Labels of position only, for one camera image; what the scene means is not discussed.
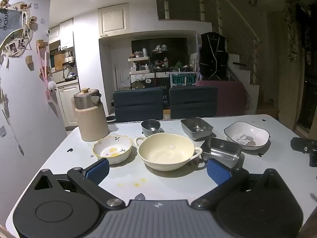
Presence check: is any round steel bowl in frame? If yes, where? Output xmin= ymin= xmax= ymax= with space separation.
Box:
xmin=141 ymin=119 xmax=164 ymax=137

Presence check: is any white kitchen base cabinet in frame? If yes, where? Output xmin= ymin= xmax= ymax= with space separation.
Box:
xmin=56 ymin=84 xmax=80 ymax=127

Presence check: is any maroon chair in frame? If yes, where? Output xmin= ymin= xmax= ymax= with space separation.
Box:
xmin=197 ymin=81 xmax=250 ymax=116

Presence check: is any white cupboard door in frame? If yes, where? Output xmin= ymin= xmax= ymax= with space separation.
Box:
xmin=98 ymin=3 xmax=130 ymax=36

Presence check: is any cluttered shelf rack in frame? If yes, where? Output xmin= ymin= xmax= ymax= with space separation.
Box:
xmin=128 ymin=45 xmax=174 ymax=75

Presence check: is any patterned curtain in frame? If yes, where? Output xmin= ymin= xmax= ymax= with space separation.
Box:
xmin=282 ymin=0 xmax=317 ymax=132

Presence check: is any cream two-handled bowl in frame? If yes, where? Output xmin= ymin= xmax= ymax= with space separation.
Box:
xmin=134 ymin=132 xmax=203 ymax=171

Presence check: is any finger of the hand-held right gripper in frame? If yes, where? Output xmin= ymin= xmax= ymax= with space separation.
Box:
xmin=290 ymin=137 xmax=317 ymax=168

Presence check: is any black vest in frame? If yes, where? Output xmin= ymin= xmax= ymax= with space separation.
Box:
xmin=199 ymin=32 xmax=229 ymax=81

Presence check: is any floral yellow-rimmed bowl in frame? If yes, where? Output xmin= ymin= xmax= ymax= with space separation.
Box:
xmin=93 ymin=135 xmax=133 ymax=164

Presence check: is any cream thermos jug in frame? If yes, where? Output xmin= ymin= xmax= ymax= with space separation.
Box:
xmin=72 ymin=87 xmax=110 ymax=142

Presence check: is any rectangular steel container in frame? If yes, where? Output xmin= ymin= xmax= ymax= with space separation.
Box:
xmin=180 ymin=117 xmax=214 ymax=142
xmin=200 ymin=137 xmax=243 ymax=169

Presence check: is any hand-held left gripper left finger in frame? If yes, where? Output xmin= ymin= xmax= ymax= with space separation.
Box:
xmin=33 ymin=158 xmax=126 ymax=210

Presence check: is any black lettered sign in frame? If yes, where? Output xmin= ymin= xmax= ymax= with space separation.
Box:
xmin=155 ymin=78 xmax=171 ymax=108

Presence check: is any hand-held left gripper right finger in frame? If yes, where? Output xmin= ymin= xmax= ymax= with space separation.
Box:
xmin=191 ymin=159 xmax=286 ymax=209

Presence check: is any dark blue chair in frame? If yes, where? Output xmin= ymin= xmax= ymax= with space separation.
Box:
xmin=169 ymin=86 xmax=218 ymax=119
xmin=113 ymin=87 xmax=164 ymax=123

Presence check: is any stair railing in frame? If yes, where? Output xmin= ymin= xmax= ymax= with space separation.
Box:
xmin=157 ymin=0 xmax=262 ymax=45

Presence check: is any teal sign in white frame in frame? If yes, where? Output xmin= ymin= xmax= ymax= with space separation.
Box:
xmin=170 ymin=72 xmax=198 ymax=88

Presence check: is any wall photo collage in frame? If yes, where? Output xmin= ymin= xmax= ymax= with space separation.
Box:
xmin=0 ymin=0 xmax=39 ymax=60

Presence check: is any white black-rimmed plate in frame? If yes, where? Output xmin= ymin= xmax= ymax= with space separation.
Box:
xmin=223 ymin=121 xmax=270 ymax=151

